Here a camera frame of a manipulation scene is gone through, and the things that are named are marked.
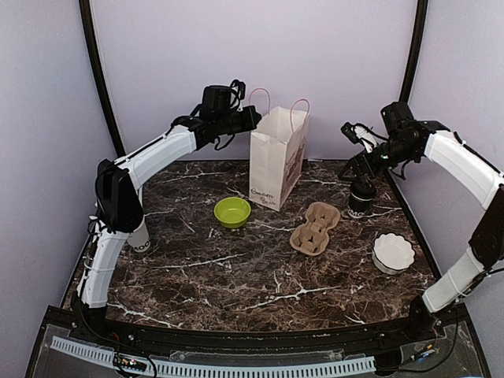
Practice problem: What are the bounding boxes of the brown cardboard cup carrier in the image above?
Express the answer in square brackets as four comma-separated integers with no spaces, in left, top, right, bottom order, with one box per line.
[289,202,341,257]

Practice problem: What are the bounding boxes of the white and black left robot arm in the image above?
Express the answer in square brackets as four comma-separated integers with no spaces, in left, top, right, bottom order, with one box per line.
[76,106,261,310]

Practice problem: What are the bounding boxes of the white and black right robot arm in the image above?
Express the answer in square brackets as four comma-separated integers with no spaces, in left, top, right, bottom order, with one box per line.
[339,102,503,342]

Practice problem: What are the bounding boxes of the white paper cup holding straws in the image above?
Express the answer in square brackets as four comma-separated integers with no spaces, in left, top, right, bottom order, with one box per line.
[127,221,151,253]

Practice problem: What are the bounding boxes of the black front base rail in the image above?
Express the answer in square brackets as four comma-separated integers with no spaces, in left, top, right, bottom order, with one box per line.
[26,306,491,377]

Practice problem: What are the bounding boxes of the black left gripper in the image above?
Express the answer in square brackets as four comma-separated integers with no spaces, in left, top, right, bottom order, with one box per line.
[218,106,262,135]

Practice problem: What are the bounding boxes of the grey slotted cable duct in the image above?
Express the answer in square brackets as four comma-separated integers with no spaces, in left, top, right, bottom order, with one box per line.
[50,336,376,377]

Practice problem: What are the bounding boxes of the black frame post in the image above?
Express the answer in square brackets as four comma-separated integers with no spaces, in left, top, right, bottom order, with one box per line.
[399,0,428,102]
[79,0,126,157]

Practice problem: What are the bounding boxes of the black plastic cup lid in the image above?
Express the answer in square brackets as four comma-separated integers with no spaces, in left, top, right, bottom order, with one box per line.
[350,182,376,201]

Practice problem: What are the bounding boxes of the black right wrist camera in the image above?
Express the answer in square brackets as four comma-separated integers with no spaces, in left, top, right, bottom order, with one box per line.
[341,122,387,153]

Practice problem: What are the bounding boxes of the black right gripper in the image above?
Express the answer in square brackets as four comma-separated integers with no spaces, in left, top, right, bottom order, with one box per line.
[338,136,417,184]

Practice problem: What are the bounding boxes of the white scalloped ceramic bowl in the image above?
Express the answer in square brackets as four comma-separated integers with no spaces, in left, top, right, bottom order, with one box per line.
[372,233,415,275]

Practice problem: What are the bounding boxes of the black right frame post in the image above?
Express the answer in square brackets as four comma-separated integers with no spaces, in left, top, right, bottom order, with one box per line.
[399,0,428,102]

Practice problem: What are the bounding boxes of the black paper coffee cup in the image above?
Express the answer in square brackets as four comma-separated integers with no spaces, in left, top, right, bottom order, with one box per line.
[347,192,375,219]

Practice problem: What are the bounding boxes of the lime green plastic bowl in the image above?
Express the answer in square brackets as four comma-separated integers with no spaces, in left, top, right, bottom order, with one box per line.
[213,197,251,228]

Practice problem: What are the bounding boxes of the black left frame post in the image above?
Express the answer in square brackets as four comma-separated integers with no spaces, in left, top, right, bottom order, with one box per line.
[79,0,126,157]

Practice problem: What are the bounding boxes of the white paper takeout bag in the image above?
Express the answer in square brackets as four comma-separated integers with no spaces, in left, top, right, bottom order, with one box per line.
[249,98,310,211]

